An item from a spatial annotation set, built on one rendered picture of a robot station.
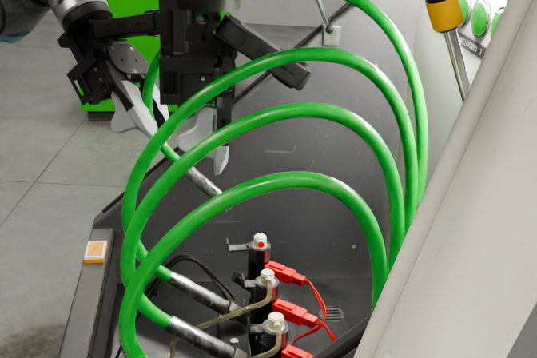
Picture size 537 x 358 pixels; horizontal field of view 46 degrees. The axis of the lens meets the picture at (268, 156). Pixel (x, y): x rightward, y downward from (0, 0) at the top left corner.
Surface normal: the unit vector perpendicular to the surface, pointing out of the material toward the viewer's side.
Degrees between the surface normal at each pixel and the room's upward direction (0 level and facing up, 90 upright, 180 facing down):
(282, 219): 90
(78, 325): 0
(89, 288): 0
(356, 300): 0
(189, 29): 90
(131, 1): 90
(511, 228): 76
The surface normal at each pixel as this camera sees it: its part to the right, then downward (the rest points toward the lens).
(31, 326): 0.05, -0.91
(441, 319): -0.95, -0.22
